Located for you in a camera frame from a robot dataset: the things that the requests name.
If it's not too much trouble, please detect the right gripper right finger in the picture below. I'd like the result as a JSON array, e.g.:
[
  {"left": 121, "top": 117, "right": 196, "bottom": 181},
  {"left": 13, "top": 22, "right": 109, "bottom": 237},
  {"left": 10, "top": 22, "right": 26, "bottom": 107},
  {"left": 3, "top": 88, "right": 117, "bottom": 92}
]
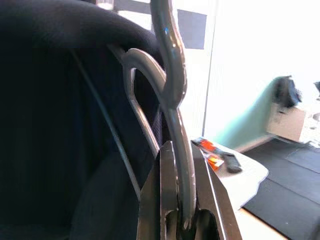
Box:
[{"left": 191, "top": 142, "right": 243, "bottom": 240}]

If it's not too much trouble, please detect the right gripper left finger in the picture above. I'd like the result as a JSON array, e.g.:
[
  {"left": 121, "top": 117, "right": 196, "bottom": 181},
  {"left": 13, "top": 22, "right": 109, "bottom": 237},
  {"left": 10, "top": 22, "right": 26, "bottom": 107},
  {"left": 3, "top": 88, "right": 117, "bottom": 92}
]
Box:
[{"left": 136, "top": 140, "right": 181, "bottom": 240}]

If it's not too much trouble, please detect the grey metal hanger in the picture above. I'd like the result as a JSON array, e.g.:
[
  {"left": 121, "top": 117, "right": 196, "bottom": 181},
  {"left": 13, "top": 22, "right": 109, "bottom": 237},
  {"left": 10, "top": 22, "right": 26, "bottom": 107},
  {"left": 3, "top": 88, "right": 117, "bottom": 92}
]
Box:
[{"left": 69, "top": 0, "right": 199, "bottom": 231}]

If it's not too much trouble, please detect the plain navy t-shirt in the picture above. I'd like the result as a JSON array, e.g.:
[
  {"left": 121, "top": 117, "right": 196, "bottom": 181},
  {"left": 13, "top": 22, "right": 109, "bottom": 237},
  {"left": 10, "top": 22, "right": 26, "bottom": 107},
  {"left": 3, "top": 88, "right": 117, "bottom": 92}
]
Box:
[{"left": 0, "top": 0, "right": 173, "bottom": 240}]

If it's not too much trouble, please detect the grey ottoman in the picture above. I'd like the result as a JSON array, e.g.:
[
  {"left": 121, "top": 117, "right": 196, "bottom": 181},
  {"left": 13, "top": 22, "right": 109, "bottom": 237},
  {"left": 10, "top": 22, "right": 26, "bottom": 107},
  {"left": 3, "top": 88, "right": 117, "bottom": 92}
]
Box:
[{"left": 189, "top": 136, "right": 270, "bottom": 210}]

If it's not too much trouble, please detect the black handheld device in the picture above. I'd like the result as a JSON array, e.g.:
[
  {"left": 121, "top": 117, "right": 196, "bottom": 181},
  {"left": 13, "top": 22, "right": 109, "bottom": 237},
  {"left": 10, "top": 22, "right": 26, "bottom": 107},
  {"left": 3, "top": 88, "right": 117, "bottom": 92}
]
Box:
[{"left": 221, "top": 152, "right": 243, "bottom": 174}]

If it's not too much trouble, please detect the black foam floor matting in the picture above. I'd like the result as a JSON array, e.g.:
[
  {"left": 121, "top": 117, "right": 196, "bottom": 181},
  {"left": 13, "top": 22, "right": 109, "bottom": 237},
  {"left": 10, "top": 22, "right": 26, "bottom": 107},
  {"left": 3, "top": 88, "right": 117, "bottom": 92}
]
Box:
[{"left": 241, "top": 138, "right": 320, "bottom": 240}]

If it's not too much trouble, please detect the white shelf unit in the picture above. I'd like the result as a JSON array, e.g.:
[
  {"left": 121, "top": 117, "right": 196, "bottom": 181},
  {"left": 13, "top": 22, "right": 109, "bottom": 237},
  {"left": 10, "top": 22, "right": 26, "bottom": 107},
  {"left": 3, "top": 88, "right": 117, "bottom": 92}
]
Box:
[{"left": 265, "top": 102, "right": 308, "bottom": 143}]

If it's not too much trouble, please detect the black backpack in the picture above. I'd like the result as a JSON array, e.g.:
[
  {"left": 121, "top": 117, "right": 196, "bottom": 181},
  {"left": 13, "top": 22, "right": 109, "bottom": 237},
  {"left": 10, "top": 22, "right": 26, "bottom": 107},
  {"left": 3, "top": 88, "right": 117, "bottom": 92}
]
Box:
[{"left": 273, "top": 74, "right": 303, "bottom": 110}]

